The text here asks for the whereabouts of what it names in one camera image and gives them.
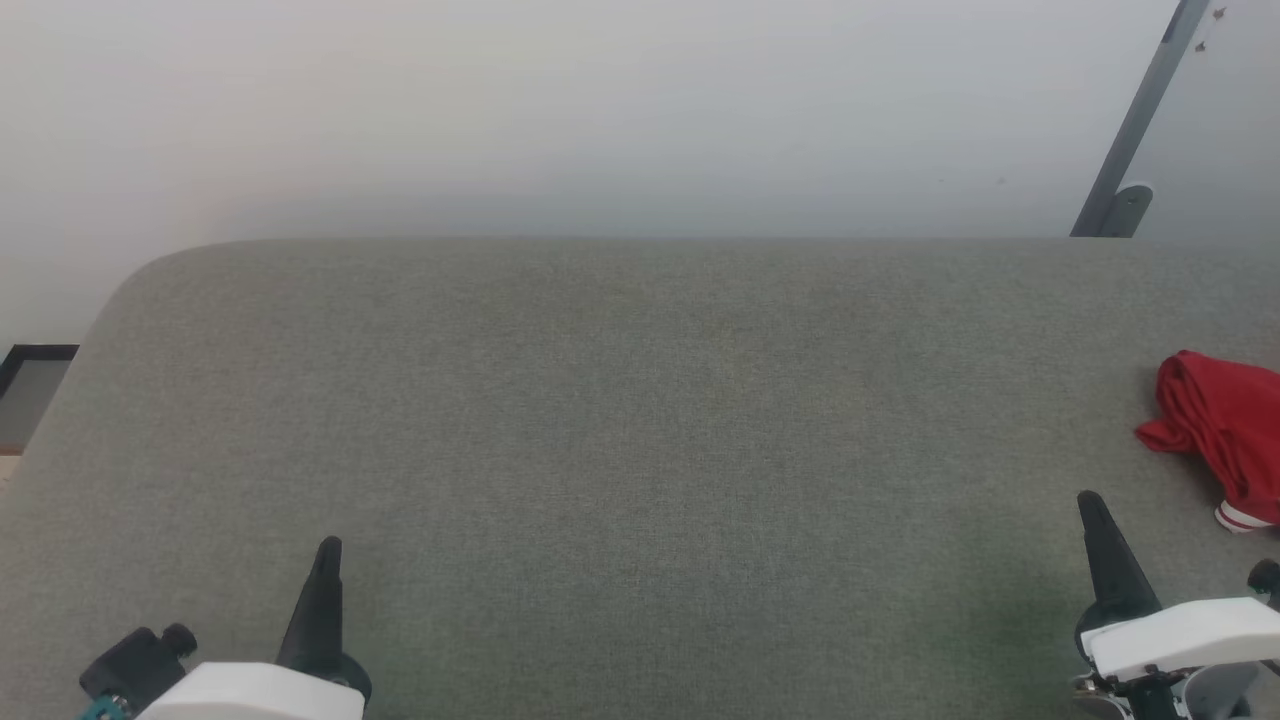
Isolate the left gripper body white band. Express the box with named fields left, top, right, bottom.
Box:
left=134, top=652, right=374, bottom=720

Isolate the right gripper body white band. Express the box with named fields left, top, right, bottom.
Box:
left=1074, top=596, right=1280, bottom=683

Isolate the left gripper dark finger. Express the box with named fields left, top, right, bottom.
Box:
left=276, top=536, right=345, bottom=668

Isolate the black floor frame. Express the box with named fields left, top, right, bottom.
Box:
left=0, top=344, right=80, bottom=398

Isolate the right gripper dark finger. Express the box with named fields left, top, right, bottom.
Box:
left=1076, top=489, right=1162, bottom=625

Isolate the grey metal wall bar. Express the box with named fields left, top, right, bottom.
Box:
left=1069, top=0, right=1212, bottom=239

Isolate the red Bulls basketball jersey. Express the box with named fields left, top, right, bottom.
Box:
left=1134, top=349, right=1280, bottom=535

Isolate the grey metal wall bracket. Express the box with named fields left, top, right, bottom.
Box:
left=1104, top=184, right=1155, bottom=239

